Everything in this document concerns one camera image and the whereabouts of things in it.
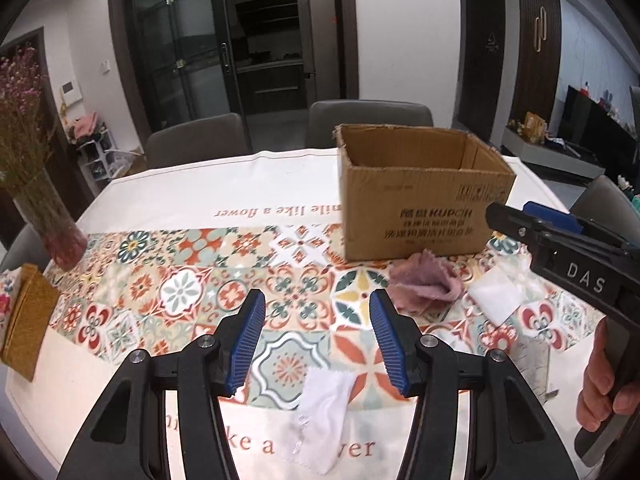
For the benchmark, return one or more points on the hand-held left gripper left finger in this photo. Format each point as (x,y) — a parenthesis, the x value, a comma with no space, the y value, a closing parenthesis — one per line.
(247,345)

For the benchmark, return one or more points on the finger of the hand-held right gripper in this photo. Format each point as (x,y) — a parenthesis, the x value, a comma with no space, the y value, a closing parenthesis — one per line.
(507,222)
(552,214)

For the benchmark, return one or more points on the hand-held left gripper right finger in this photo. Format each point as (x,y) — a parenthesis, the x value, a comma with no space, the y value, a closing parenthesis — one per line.
(387,345)

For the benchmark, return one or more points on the dusty pink frayed cloth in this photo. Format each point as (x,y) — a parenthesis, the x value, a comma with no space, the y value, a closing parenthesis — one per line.
(425,282)

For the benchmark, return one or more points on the brown cardboard box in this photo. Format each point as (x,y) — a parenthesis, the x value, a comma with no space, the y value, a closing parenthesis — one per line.
(425,220)

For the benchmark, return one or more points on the person's right hand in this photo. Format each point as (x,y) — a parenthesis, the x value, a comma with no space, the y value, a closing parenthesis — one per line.
(595,385)

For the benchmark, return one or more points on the grey dining chair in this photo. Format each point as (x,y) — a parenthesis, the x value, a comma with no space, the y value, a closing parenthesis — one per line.
(370,120)
(200,142)
(20,250)
(607,200)

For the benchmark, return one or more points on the white television cabinet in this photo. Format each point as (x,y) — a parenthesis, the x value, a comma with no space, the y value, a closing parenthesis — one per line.
(550,155)

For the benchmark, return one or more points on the white square cloth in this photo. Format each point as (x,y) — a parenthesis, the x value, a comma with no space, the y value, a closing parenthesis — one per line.
(497,295)

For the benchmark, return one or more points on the yellow packages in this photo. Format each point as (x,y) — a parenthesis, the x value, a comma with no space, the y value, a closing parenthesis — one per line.
(534,127)

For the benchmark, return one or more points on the white sheer cloth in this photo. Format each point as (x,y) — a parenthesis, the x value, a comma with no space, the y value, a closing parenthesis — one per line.
(322,410)

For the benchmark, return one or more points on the black television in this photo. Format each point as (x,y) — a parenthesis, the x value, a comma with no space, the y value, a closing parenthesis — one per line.
(595,125)

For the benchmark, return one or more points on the clear plastic bag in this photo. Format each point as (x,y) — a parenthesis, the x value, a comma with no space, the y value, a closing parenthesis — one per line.
(537,365)

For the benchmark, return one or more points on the dark hallway door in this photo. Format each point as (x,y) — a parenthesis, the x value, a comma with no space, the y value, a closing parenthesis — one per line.
(485,60)

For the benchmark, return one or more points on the yellow woven tissue box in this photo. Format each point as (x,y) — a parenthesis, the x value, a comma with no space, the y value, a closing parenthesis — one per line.
(30,320)

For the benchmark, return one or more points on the glass flower vase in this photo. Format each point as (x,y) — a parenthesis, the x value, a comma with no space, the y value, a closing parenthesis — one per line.
(52,225)

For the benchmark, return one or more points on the white shoe rack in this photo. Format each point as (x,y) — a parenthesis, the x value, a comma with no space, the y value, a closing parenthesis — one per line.
(97,157)

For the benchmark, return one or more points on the glass vase dried flowers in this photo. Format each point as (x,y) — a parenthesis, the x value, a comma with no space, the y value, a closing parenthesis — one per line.
(55,160)

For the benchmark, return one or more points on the pink item on rack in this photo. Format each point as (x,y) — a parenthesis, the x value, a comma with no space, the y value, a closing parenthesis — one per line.
(85,125)

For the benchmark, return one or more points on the dark sliding glass door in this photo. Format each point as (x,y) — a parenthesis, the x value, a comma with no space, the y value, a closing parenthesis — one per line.
(175,35)

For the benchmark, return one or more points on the dried pink flower bunch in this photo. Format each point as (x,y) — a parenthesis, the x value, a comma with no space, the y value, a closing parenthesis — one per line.
(22,110)

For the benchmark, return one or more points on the dark slatted wall panel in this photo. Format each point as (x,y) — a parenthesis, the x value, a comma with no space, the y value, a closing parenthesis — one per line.
(535,45)

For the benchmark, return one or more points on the white wall intercom panel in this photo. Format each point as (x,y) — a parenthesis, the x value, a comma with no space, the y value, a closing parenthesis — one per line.
(71,93)

